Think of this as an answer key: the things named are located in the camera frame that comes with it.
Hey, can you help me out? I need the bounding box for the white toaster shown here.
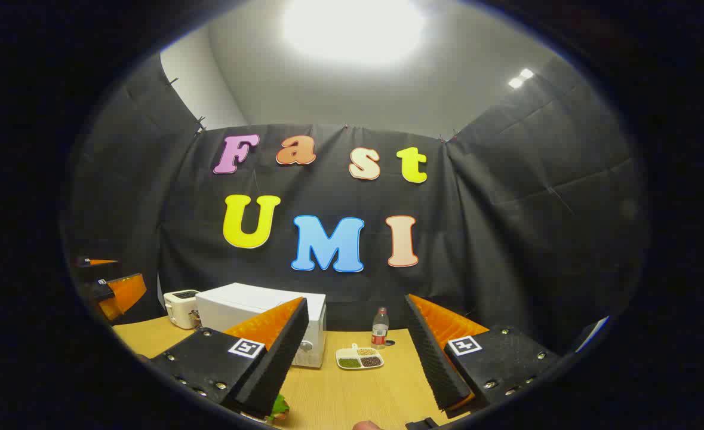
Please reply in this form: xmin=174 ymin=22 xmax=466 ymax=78
xmin=164 ymin=290 xmax=201 ymax=330

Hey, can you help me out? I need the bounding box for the clear plastic water bottle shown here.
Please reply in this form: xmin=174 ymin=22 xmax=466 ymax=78
xmin=371 ymin=307 xmax=390 ymax=349

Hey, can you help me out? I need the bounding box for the black backdrop cloth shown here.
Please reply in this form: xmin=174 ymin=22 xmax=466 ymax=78
xmin=68 ymin=51 xmax=651 ymax=359

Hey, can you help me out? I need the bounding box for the large ceiling light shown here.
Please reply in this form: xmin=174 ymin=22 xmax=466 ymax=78
xmin=281 ymin=0 xmax=429 ymax=65

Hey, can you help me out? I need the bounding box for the small ceiling light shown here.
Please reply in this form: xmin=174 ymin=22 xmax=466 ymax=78
xmin=508 ymin=67 xmax=535 ymax=90

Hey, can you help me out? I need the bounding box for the sandwich with green lettuce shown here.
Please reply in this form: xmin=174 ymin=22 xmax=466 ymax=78
xmin=268 ymin=394 xmax=290 ymax=423

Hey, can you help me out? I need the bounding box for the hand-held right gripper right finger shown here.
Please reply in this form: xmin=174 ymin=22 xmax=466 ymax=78
xmin=405 ymin=294 xmax=561 ymax=411

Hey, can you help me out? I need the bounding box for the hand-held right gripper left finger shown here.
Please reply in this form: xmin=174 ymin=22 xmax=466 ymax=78
xmin=150 ymin=297 xmax=309 ymax=417

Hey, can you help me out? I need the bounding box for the white microwave oven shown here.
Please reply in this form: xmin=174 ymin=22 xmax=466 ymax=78
xmin=195 ymin=282 xmax=327 ymax=368

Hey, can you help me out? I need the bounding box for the white divided tray of beans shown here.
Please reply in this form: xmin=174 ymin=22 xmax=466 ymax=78
xmin=336 ymin=343 xmax=385 ymax=370

